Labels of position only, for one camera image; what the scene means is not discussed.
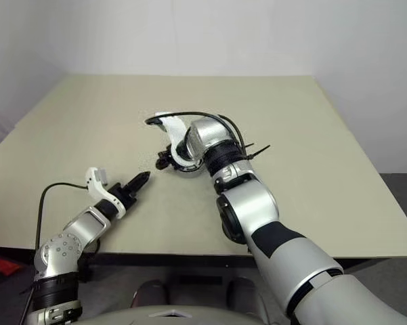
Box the dark rounded shape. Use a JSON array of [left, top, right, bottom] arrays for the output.
[[131, 279, 171, 307]]

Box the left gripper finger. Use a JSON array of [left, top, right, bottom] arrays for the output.
[[125, 171, 152, 194], [129, 185, 147, 201]]

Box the red object on floor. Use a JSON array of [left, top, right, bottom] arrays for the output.
[[0, 257, 25, 277]]

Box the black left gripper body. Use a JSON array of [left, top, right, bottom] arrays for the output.
[[107, 182, 138, 208]]

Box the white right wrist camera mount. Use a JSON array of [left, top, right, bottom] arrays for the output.
[[154, 110, 204, 173]]

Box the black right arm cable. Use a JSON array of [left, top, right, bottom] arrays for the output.
[[144, 112, 255, 160]]

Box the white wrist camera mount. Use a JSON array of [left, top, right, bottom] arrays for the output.
[[84, 167, 127, 219], [154, 110, 204, 173]]

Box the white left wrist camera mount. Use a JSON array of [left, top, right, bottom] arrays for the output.
[[84, 167, 127, 219]]

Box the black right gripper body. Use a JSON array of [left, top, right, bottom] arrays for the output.
[[157, 144, 177, 170]]

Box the silver robot torso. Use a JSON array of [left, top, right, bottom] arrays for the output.
[[77, 297, 289, 325]]

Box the black zip tie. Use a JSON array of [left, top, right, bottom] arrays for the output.
[[242, 144, 272, 160]]

